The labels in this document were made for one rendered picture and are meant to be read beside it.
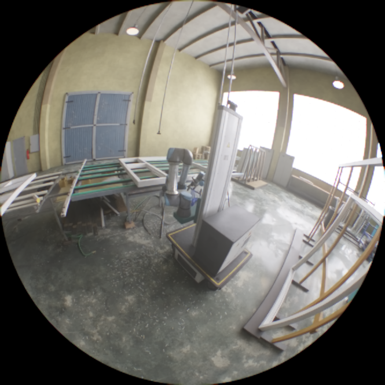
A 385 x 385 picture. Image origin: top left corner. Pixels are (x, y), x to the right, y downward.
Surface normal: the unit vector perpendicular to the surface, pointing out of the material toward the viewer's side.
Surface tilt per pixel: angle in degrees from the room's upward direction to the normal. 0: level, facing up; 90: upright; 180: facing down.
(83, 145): 90
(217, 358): 0
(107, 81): 90
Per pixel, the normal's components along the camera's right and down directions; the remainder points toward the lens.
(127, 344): 0.14, -0.90
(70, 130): 0.62, 0.40
